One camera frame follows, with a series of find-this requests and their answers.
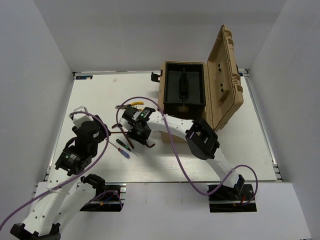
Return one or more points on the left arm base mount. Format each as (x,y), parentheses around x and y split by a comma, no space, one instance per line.
(108,197)

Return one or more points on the tan plastic toolbox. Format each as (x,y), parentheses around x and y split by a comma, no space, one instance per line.
(211,90)

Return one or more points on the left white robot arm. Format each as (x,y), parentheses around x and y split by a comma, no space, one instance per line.
(68,190)

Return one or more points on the long brown hex key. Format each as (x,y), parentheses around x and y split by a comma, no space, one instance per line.
(126,137)

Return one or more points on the blue label sticker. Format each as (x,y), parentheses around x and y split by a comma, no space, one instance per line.
(84,77)

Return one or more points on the large dark hex key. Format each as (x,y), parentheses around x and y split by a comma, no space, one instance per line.
(150,145)

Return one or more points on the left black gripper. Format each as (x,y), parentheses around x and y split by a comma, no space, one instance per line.
(102,132)

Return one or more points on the yellow needle-nose pliers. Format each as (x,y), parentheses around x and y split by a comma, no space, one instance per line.
(130,105)

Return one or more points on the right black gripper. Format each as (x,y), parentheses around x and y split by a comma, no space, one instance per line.
(141,139)

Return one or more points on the green black screwdriver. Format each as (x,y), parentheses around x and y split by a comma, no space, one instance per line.
(125,146)

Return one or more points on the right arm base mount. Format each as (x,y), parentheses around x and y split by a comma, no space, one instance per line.
(240,199)

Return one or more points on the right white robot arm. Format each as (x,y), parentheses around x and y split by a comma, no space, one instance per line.
(200,137)

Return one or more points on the bent brown hex key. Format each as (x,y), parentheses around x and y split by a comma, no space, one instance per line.
(116,129)

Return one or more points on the red blue screwdriver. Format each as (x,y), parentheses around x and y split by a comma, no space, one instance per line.
(121,151)

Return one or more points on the black toolbox inner tray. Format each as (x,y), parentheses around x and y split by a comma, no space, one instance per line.
(184,84)

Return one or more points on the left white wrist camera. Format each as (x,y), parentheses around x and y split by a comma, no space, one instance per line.
(79,118)

